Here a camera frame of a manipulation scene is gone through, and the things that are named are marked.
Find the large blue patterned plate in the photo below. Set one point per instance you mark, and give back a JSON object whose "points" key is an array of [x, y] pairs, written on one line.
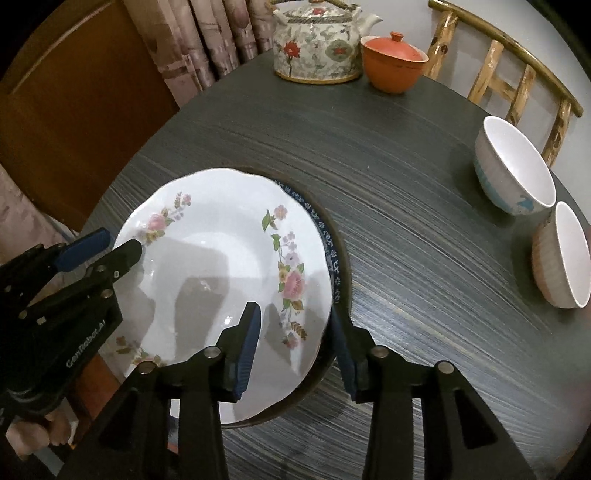
{"points": [[333, 263]]}

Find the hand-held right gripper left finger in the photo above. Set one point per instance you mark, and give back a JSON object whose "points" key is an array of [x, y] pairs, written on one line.
{"points": [[247, 353]]}

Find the white bowl with blue print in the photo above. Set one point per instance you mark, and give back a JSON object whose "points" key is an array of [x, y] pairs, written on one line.
{"points": [[512, 161]]}

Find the person's left hand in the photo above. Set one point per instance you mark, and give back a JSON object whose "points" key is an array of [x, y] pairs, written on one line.
{"points": [[32, 431]]}

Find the floral ceramic teapot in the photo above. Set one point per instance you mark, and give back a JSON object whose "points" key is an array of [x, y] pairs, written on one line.
{"points": [[318, 46]]}

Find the white ribbed bowl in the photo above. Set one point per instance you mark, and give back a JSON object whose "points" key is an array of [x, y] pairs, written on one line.
{"points": [[572, 263]]}

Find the orange lidded cup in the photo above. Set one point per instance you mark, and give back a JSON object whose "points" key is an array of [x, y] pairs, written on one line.
{"points": [[392, 64]]}

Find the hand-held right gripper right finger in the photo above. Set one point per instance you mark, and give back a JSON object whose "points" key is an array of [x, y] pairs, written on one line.
{"points": [[344, 362]]}

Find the wooden chair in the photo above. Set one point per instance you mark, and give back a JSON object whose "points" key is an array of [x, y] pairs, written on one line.
{"points": [[494, 69]]}

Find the white floral plate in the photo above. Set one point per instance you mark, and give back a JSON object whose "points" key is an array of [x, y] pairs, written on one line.
{"points": [[217, 258]]}

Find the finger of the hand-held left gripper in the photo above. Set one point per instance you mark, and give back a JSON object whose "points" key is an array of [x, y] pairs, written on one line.
{"points": [[83, 249], [115, 263]]}

